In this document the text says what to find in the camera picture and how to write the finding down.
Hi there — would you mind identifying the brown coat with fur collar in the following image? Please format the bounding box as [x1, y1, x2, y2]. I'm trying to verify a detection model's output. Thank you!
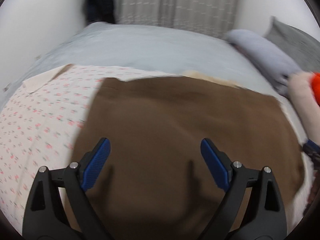
[72, 77, 304, 239]

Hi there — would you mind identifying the pink long pillow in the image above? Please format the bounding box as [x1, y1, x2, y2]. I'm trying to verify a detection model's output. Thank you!
[288, 72, 319, 144]

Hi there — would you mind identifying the orange persimmon plush toy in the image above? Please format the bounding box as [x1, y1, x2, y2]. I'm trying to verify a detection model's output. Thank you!
[311, 73, 320, 105]

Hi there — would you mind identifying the folded lavender blanket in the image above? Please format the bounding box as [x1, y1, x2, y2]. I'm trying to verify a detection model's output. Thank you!
[226, 29, 302, 98]

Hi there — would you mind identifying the cherry print white sheet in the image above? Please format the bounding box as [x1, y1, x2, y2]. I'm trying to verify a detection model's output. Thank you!
[0, 64, 313, 233]

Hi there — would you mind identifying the grey quilted pillow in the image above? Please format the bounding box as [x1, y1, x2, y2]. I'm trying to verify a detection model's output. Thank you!
[265, 16, 319, 73]

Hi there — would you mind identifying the grey star-patterned curtain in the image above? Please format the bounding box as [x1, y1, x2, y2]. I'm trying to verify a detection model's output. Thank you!
[115, 0, 239, 38]

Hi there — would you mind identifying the light blue bed cover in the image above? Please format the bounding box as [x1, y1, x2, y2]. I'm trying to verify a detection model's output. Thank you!
[0, 21, 308, 140]

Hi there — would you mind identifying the dark hanging garment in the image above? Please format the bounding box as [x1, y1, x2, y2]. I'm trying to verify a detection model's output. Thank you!
[84, 0, 116, 24]

